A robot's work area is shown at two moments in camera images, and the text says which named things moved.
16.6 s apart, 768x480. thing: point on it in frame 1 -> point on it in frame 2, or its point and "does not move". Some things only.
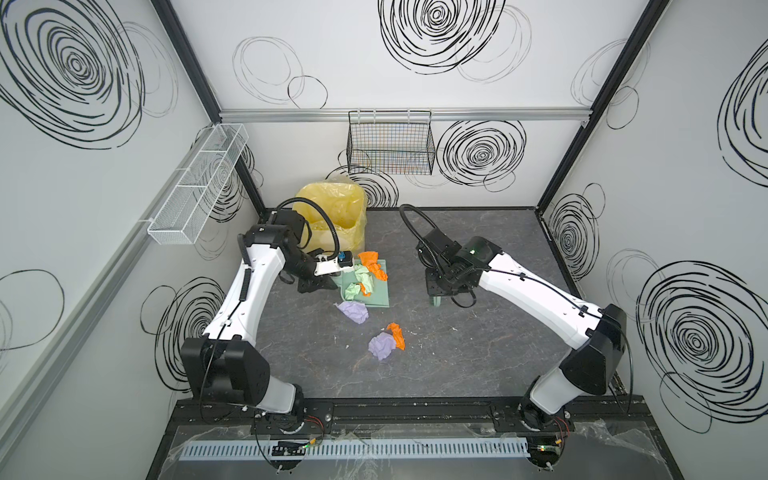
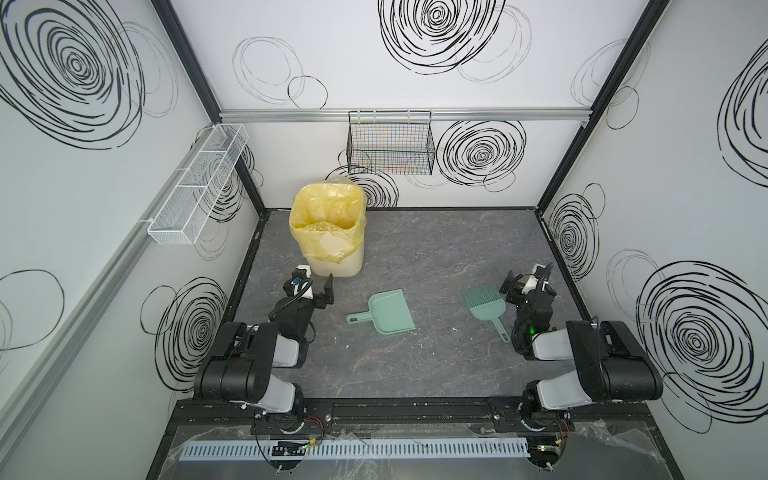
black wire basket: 390,142 does not move
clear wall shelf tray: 182,218 does not move
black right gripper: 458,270 -> 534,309
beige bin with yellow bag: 345,202 does not move
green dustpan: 380,294 -> 388,312
